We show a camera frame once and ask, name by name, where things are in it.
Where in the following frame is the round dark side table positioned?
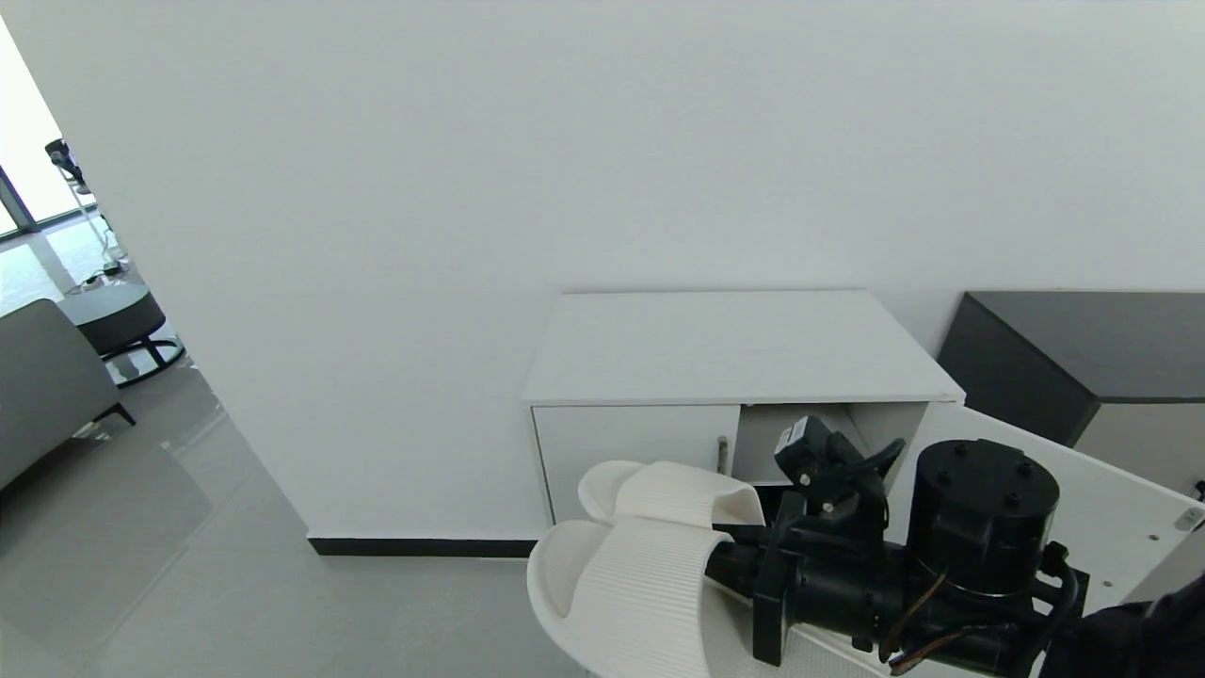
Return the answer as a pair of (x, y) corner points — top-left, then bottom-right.
(58, 282), (186, 390)

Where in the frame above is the grey sofa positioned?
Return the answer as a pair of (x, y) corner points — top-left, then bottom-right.
(0, 299), (137, 492)

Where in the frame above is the white ribbed slipper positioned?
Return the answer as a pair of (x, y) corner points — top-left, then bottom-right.
(577, 460), (766, 529)
(526, 515), (891, 678)

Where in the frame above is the white low cabinet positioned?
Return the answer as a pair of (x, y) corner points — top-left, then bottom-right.
(522, 290), (966, 528)

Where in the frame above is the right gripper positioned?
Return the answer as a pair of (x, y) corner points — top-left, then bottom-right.
(704, 490), (907, 668)

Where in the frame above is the white open cabinet door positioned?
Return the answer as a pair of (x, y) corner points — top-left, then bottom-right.
(885, 403), (1205, 613)

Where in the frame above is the black cabinet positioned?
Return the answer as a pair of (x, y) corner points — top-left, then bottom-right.
(937, 290), (1205, 502)

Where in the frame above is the white floor stand black head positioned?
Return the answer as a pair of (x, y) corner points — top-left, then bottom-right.
(43, 137), (130, 281)

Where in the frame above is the white cabinet door with handle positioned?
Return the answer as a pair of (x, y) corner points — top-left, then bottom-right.
(532, 405), (743, 525)

